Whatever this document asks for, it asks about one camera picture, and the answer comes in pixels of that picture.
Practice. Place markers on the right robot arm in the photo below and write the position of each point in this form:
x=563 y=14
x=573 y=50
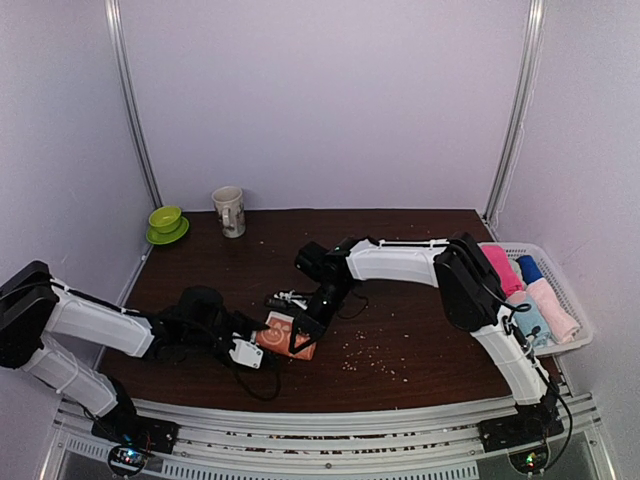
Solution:
x=473 y=302

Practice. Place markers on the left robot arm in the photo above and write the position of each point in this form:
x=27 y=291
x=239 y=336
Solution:
x=42 y=318

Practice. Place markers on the pink microfiber towel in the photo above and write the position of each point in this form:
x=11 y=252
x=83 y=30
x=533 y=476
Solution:
x=510 y=281

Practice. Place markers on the green plastic bowl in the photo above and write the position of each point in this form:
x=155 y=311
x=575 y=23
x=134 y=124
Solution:
x=165 y=219

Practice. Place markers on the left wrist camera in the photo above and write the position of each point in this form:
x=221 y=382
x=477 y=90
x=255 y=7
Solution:
x=246 y=353

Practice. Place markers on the left aluminium frame post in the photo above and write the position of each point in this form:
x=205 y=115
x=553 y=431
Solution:
x=133 y=119

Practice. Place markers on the beige ceramic mug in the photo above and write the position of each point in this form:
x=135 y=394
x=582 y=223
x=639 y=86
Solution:
x=229 y=205

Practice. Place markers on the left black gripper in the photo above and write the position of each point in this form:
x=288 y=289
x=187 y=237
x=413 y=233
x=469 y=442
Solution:
x=242 y=322

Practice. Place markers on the light pink rolled towel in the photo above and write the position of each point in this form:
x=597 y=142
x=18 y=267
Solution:
x=562 y=325

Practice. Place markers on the dark blue rolled towel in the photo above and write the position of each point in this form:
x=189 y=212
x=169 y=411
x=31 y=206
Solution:
x=529 y=269

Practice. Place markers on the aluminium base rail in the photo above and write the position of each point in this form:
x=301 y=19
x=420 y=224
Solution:
x=419 y=443

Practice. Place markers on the right aluminium frame post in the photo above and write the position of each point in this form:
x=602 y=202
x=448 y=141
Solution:
x=515 y=129

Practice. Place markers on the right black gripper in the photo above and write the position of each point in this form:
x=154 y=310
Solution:
x=311 y=326

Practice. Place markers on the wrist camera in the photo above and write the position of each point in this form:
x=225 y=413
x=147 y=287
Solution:
x=246 y=353
x=305 y=280

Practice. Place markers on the green plastic plate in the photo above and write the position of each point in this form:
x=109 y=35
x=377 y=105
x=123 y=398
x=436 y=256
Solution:
x=155 y=236

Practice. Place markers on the white plastic basket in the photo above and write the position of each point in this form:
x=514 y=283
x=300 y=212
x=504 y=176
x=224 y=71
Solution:
x=560 y=285

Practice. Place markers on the blue cartoon rolled towel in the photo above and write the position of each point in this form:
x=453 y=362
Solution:
x=530 y=322

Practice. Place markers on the orange patterned towel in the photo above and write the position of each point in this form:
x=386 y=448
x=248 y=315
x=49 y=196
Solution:
x=276 y=338

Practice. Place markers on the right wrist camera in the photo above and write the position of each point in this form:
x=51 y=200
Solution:
x=305 y=280

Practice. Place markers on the aluminium frame post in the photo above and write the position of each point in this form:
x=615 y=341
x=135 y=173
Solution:
x=515 y=129
x=133 y=119

